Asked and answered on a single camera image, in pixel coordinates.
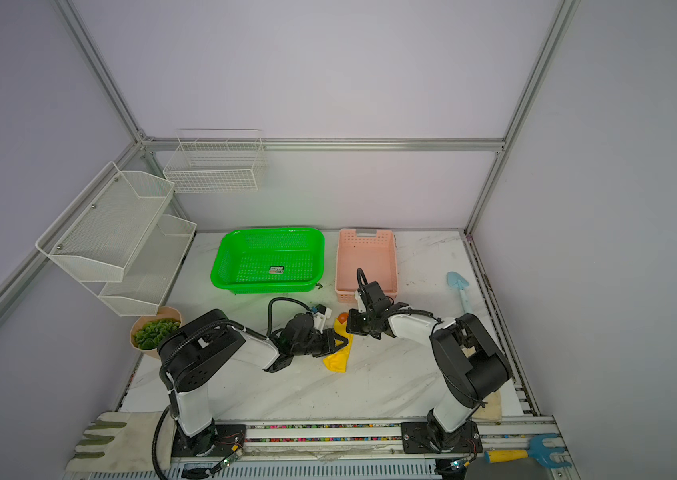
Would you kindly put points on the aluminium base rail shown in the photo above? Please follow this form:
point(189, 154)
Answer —
point(362, 450)

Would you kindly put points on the green-striped white glove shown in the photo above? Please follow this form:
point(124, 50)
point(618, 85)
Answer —
point(116, 442)

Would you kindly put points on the light blue garden trowel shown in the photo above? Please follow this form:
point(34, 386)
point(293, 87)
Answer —
point(460, 285)

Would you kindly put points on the beige work glove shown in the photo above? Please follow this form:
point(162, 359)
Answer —
point(491, 409)

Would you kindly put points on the yellow paper napkin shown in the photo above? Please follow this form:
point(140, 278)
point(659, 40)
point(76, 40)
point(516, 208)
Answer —
point(338, 362)

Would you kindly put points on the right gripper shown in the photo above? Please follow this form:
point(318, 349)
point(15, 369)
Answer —
point(352, 323)

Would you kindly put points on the green plastic basket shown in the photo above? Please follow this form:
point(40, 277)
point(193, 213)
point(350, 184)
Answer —
point(270, 260)

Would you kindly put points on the blue yellow hand rake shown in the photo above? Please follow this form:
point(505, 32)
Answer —
point(537, 450)

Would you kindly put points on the potted green succulent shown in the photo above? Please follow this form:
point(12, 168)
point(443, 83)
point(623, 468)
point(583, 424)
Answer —
point(149, 331)

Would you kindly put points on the pink plastic basket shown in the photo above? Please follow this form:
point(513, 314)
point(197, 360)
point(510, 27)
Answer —
point(374, 251)

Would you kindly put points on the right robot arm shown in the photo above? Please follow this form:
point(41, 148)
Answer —
point(470, 363)

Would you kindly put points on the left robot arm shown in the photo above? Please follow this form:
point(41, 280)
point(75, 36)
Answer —
point(196, 352)

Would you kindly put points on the white mesh two-tier shelf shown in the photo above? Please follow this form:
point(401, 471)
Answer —
point(120, 242)

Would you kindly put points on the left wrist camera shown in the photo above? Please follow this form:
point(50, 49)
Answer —
point(321, 315)

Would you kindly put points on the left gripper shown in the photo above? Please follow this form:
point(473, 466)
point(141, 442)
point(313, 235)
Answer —
point(329, 338)

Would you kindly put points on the white wire basket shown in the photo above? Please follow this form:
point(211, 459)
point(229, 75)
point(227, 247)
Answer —
point(217, 161)

